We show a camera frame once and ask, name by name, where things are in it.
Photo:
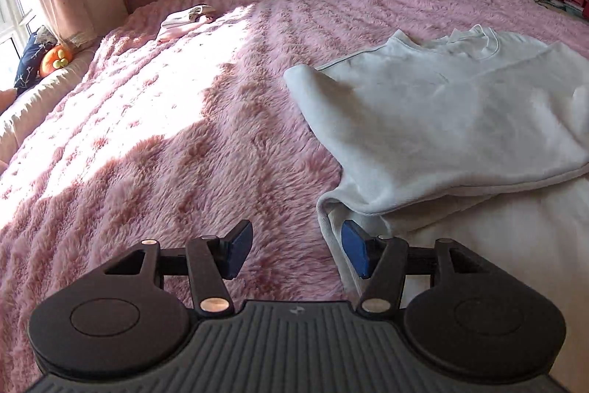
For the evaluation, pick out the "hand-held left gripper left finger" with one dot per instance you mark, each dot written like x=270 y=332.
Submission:
x=240 y=246

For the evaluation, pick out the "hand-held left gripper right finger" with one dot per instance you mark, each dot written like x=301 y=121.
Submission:
x=354 y=248

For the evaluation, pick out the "white printed sweatshirt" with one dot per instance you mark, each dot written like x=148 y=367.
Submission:
x=441 y=112

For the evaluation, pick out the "pink fluffy blanket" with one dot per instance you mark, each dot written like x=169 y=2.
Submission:
x=175 y=121

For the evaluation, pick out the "small white folded garment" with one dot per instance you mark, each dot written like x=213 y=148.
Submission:
x=184 y=21

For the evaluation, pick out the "cream window seat cushion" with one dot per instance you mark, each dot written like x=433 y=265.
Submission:
x=41 y=98

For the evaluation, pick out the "orange plush toy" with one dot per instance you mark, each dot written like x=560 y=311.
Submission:
x=55 y=59

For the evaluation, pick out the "navy floral pillow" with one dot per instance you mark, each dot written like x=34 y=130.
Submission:
x=30 y=61

